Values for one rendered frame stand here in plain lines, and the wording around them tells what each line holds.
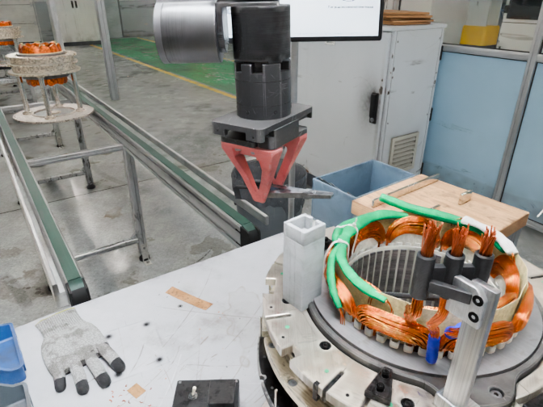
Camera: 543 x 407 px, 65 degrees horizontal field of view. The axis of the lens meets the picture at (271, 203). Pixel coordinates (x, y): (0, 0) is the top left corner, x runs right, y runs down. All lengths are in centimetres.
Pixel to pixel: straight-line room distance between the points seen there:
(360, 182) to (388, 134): 190
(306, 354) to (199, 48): 29
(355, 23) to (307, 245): 113
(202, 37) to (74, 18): 1344
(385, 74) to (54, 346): 224
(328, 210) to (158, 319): 41
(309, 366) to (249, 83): 26
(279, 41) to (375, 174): 54
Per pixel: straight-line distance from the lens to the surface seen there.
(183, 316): 92
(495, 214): 75
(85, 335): 90
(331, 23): 144
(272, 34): 42
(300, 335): 41
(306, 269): 40
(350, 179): 87
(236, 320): 90
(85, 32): 1392
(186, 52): 44
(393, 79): 270
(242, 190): 50
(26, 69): 242
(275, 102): 43
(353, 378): 38
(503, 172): 300
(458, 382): 35
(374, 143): 276
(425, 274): 29
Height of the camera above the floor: 138
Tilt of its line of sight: 26 degrees down
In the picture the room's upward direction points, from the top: straight up
